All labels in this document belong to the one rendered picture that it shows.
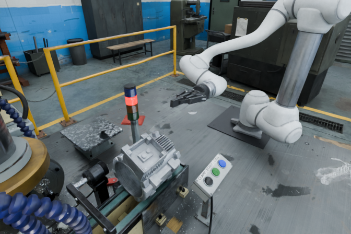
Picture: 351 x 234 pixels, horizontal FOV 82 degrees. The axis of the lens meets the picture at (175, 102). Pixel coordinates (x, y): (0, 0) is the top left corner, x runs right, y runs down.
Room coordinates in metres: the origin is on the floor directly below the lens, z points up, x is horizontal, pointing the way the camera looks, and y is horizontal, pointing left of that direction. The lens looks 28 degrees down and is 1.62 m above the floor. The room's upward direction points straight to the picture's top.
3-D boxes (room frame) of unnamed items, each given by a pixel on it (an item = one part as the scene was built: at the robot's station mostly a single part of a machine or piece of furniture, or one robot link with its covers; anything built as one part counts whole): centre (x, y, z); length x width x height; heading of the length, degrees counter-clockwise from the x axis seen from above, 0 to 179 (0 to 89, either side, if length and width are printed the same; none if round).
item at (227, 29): (4.55, -1.12, 0.50); 0.88 x 0.53 x 1.00; 124
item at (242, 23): (3.79, -1.17, 1.08); 0.22 x 0.02 x 0.31; 41
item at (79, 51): (5.13, 2.48, 0.30); 0.39 x 0.39 x 0.60
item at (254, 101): (1.13, -0.51, 0.97); 0.18 x 0.16 x 0.22; 22
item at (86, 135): (0.96, 0.49, 0.86); 0.27 x 0.24 x 0.12; 52
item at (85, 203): (0.41, 0.28, 1.01); 0.26 x 0.04 x 0.03; 52
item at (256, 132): (1.15, -0.49, 0.83); 0.22 x 0.18 x 0.06; 58
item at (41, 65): (4.43, 2.95, 0.41); 0.52 x 0.47 x 0.82; 141
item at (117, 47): (5.52, 1.15, 0.22); 1.40 x 0.33 x 0.43; 139
